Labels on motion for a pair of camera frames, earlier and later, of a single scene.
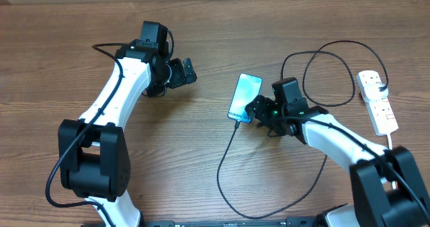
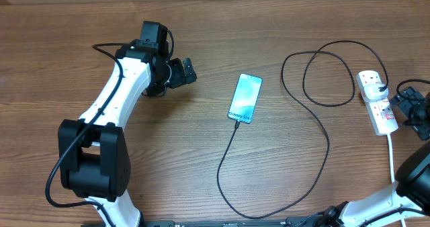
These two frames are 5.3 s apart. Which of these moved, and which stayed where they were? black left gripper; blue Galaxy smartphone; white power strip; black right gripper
Moved: black right gripper
Stayed: white power strip; blue Galaxy smartphone; black left gripper
